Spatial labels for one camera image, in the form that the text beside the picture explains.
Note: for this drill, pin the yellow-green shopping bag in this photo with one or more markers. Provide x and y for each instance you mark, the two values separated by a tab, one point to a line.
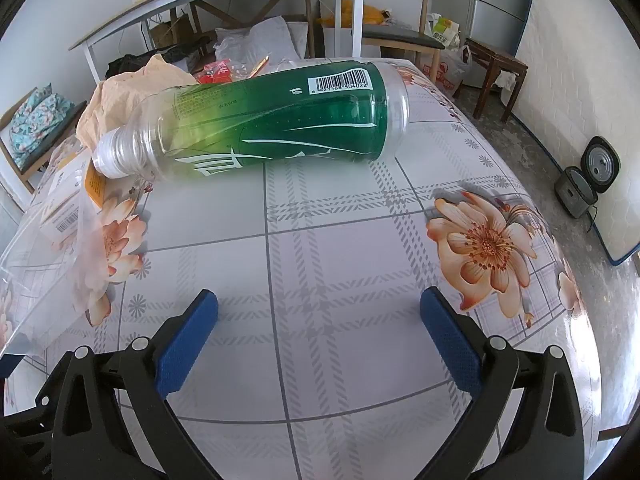
442	30

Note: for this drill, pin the yellow plush toy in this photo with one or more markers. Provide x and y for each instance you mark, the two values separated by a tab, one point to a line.
370	14

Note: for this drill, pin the beige crumpled cloth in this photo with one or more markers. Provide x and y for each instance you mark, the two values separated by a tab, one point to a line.
130	90

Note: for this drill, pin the green label plastic bottle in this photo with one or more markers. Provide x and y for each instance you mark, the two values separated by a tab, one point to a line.
300	120

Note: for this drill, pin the white and orange medicine box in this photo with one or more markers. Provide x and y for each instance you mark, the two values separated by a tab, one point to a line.
60	205

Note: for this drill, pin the white red-print plastic bag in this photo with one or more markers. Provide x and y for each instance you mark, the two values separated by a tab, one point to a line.
450	70

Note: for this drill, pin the clear plastic container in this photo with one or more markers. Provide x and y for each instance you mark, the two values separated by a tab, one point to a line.
45	280

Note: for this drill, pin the red snack packets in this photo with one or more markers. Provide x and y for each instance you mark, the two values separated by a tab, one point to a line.
217	72

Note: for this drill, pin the floral patterned cloth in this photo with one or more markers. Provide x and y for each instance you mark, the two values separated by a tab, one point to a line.
35	120

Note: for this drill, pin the brown cardboard box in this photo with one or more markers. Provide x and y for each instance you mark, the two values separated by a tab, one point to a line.
167	30

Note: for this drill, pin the black rice cooker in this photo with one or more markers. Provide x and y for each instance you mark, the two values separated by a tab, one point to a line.
590	170

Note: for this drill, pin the wooden armchair with black seat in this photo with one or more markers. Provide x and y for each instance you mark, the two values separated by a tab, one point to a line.
400	37

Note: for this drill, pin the wooden chair with dark seat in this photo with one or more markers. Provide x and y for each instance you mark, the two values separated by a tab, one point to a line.
30	160

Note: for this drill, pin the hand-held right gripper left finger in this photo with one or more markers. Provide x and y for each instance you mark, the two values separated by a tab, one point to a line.
187	345

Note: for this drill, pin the black bag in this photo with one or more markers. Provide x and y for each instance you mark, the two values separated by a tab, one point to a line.
130	62

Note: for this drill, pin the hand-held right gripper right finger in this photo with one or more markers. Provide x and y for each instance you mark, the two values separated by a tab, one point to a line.
450	345

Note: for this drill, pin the gold snack packet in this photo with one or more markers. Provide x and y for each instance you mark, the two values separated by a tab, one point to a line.
260	65

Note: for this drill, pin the dark wooden stool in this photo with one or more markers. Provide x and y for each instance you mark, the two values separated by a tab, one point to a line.
495	60

